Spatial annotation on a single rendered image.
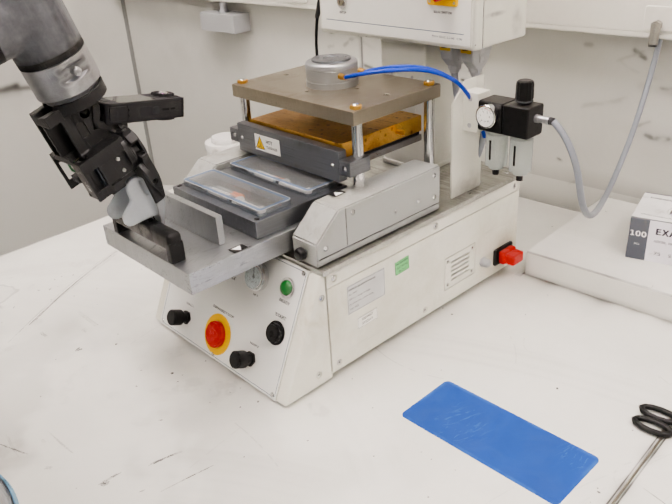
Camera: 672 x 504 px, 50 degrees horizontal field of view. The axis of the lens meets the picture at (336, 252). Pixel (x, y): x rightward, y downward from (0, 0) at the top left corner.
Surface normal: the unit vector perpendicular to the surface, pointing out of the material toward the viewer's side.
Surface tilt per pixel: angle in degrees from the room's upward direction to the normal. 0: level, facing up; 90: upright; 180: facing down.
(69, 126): 90
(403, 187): 90
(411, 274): 90
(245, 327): 65
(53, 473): 0
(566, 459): 0
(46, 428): 0
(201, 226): 90
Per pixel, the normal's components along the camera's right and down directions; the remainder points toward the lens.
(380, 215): 0.69, 0.29
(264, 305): -0.68, -0.06
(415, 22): -0.73, 0.35
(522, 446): -0.06, -0.89
